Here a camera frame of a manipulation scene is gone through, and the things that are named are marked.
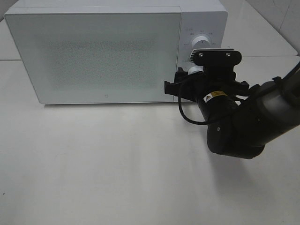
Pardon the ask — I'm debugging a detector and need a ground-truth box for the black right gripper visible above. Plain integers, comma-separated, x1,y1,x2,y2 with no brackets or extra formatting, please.
164,67,249,122

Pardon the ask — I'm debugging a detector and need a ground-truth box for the white microwave knob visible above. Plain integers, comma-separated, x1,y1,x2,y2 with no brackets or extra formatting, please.
192,34,211,49
188,66,203,75

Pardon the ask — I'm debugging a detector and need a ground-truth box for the white microwave door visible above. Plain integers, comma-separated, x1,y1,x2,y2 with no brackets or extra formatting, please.
6,13,180,104

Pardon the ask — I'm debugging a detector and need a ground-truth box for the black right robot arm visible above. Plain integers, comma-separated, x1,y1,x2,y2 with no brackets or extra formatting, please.
164,57,300,159

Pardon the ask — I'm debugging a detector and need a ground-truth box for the white microwave oven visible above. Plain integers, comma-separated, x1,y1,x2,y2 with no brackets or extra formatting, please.
4,0,228,105

